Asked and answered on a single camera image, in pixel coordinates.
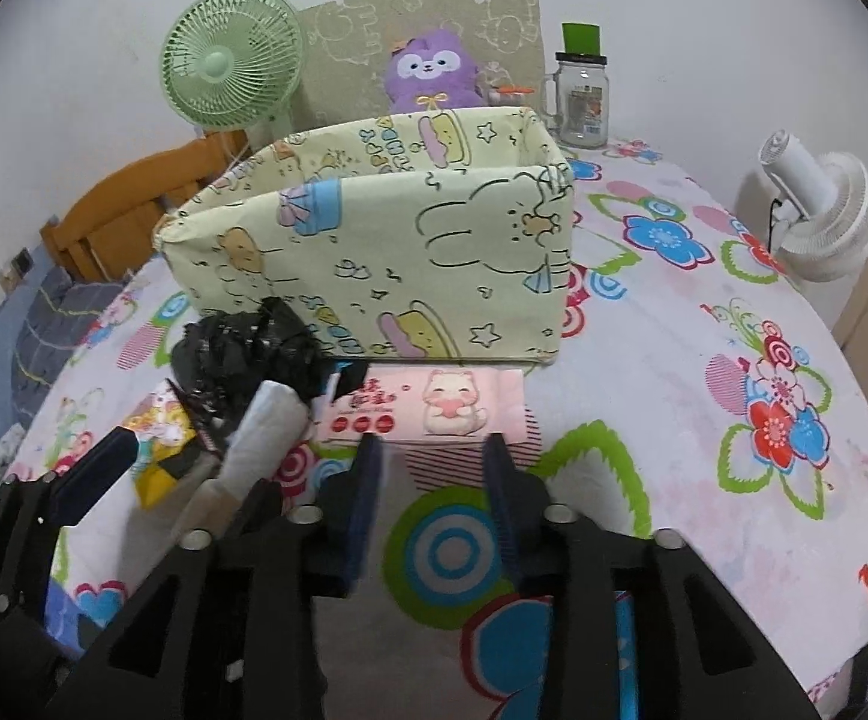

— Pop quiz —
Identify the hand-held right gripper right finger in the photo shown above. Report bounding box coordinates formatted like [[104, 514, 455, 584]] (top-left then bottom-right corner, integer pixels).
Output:
[[482, 435, 817, 720]]

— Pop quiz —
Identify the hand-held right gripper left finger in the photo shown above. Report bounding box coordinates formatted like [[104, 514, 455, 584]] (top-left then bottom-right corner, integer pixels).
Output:
[[51, 435, 386, 720]]

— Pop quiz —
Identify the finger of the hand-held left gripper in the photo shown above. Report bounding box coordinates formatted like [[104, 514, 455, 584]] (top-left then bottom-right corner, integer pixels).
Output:
[[227, 476, 285, 533], [0, 427, 140, 541]]

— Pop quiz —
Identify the white cloth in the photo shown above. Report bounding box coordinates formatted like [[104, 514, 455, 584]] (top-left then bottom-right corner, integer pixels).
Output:
[[179, 379, 307, 533], [0, 426, 28, 482]]

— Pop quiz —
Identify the pink tissue packet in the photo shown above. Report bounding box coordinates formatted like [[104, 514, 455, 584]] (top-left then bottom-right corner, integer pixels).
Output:
[[310, 367, 532, 445]]

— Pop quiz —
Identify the yellow cartoon print storage box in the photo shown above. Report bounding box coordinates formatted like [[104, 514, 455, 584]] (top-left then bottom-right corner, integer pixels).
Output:
[[152, 106, 576, 370]]

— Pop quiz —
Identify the white crumpled cloth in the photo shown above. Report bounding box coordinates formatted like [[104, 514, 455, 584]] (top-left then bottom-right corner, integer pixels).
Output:
[[0, 426, 28, 482]]

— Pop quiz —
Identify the grey plaid blanket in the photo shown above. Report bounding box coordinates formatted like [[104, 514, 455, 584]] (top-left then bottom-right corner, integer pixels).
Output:
[[14, 270, 121, 410]]

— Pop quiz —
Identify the black plastic bag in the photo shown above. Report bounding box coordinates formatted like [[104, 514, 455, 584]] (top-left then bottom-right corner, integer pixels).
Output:
[[171, 298, 330, 421]]

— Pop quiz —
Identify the floral tablecloth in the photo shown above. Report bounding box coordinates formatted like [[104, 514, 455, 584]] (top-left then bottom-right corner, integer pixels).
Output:
[[10, 136, 868, 720]]

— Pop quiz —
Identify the wooden bed headboard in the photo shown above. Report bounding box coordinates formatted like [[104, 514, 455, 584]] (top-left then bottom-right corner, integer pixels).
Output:
[[40, 131, 251, 282]]

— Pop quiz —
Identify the glass mason jar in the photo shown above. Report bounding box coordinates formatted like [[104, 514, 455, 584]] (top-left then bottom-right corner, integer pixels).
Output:
[[534, 52, 611, 149]]

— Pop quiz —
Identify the small jar with orange lid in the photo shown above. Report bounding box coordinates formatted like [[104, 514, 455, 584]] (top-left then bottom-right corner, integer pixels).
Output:
[[488, 64, 536, 107]]

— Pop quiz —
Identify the green desk fan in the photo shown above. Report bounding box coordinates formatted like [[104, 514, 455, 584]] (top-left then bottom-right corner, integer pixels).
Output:
[[160, 0, 306, 158]]

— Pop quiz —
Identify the purple plush toy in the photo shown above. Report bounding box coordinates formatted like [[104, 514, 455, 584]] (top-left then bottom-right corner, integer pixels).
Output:
[[383, 24, 483, 113]]

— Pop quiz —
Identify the white standing fan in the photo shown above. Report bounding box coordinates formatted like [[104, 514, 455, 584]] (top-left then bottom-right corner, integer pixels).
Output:
[[758, 129, 868, 293]]

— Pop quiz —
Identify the green plastic cap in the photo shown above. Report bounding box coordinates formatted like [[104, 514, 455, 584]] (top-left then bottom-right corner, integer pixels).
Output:
[[561, 22, 602, 58]]

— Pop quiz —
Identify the green cartoon print board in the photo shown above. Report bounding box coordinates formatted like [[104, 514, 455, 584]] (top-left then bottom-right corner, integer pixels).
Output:
[[297, 0, 547, 128]]

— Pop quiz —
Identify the wall outlet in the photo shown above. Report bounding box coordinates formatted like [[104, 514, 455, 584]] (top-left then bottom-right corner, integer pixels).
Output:
[[0, 249, 34, 293]]

